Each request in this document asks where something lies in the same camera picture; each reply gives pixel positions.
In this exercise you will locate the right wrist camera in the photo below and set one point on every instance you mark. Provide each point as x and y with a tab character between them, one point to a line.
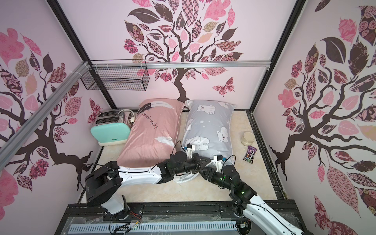
218	162

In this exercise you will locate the white vented cable duct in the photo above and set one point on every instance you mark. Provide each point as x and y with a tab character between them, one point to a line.
155	228

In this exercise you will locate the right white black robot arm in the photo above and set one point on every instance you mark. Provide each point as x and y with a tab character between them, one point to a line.
247	203

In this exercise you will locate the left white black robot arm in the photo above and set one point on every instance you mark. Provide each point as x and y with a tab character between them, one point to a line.
102	185

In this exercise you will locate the purple candy packet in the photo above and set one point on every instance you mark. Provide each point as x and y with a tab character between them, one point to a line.
250	154

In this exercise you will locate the aluminium rail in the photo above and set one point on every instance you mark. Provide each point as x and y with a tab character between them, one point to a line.
182	65
10	149

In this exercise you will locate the back aluminium rail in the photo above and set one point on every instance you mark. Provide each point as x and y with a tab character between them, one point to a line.
182	65

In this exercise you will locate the mint green toaster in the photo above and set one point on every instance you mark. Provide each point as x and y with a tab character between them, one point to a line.
113	127

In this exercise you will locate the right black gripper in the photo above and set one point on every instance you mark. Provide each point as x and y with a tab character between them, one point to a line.
209	169

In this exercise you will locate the round beige lidded jar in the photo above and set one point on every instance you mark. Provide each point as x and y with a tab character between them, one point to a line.
247	138

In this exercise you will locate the black wire basket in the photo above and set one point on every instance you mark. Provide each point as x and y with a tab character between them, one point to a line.
117	75

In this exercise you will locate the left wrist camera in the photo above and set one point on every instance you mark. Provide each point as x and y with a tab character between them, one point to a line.
189	150

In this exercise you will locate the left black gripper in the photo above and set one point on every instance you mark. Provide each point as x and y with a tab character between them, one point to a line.
198	159

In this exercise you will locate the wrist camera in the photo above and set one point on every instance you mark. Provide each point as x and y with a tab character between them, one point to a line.
218	162
189	150

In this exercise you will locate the pink good night pillow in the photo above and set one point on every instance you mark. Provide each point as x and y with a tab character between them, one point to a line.
154	133

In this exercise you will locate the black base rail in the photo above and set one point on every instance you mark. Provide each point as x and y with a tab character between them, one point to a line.
158	212

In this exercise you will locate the left aluminium rail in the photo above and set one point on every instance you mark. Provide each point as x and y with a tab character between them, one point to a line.
10	149

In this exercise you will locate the grey polar bear pillow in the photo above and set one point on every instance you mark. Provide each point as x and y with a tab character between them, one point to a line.
208	128

